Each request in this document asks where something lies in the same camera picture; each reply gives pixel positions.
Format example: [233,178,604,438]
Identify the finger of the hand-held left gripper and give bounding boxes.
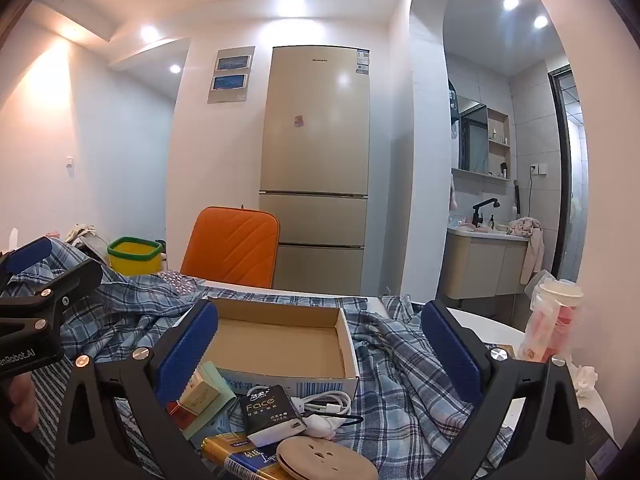
[15,259,103,307]
[0,237,53,291]

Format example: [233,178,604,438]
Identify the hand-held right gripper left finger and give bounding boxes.
[55,300,221,480]

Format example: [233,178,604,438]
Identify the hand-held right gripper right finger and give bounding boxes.
[420,300,586,480]

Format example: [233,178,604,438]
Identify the green tissue packet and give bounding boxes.
[167,362,238,441]

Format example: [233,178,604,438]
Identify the cardboard box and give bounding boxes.
[177,296,360,403]

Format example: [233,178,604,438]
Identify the black tissue pack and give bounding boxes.
[239,385,308,448]

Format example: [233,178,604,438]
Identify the beige round compact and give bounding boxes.
[276,436,379,480]

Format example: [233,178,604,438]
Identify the person's left hand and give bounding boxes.
[6,374,40,432]

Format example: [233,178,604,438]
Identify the white crumpled cloth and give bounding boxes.
[67,223,108,251]

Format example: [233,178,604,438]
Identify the blue plaid shirt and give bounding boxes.
[0,237,516,480]

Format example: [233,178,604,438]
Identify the yellow bin with green rim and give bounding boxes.
[107,236,164,277]

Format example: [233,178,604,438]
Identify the sequined cloth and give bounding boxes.
[157,270,200,297]

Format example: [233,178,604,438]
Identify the clear plastic bag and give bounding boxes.
[520,270,585,363]

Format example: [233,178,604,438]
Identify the beige sink vanity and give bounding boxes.
[436,225,531,302]

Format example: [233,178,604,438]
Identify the orange chair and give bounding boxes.
[180,206,281,289]

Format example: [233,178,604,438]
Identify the crumpled white tissue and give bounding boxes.
[570,364,599,397]

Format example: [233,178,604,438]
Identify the pink towel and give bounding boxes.
[507,217,546,285]

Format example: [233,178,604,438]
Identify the black faucet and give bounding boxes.
[472,198,501,229]

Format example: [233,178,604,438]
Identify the smartphone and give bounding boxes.
[575,405,620,467]

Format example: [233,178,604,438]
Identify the bathroom mirror cabinet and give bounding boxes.
[452,95,512,179]

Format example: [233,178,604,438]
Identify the beige refrigerator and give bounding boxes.
[258,46,372,296]

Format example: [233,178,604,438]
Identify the white charging cable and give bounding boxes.
[287,390,365,437]

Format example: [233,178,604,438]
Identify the black door frame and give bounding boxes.
[547,67,587,282]

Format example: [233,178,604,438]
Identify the grey wall panel box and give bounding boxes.
[207,46,256,104]

